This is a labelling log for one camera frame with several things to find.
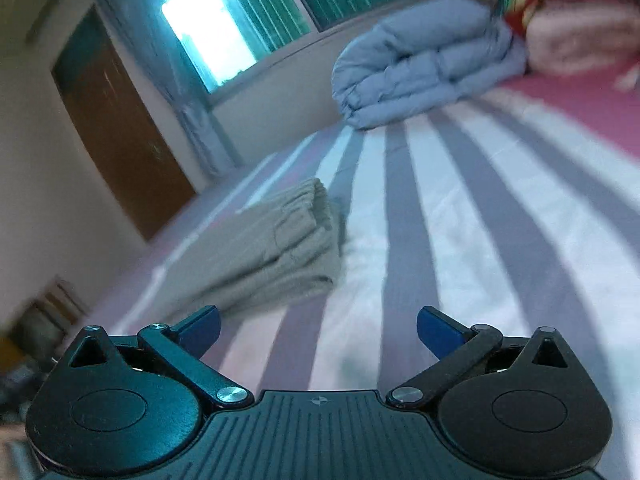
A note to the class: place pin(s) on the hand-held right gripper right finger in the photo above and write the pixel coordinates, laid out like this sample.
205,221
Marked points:
440,331

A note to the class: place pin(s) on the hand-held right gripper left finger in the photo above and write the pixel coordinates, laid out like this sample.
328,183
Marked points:
202,331

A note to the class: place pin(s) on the beige pants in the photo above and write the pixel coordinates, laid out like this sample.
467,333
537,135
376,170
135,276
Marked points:
280,255

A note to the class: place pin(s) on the wooden furniture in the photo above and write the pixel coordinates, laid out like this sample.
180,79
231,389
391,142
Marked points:
45,310

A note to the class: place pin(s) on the grey curtain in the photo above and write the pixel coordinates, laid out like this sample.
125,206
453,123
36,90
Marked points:
195,120

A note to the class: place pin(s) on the brown wooden door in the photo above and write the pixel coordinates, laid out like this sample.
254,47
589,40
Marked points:
120,130

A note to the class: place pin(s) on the blue folded duvet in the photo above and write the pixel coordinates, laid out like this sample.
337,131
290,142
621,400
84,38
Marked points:
425,70

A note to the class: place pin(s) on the window with green shutters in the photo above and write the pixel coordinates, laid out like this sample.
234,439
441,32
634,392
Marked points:
280,15

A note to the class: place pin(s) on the pink folded blanket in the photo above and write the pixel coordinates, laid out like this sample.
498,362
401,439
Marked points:
585,35

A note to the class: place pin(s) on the red patterned pillow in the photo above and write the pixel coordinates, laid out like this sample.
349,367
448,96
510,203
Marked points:
522,10

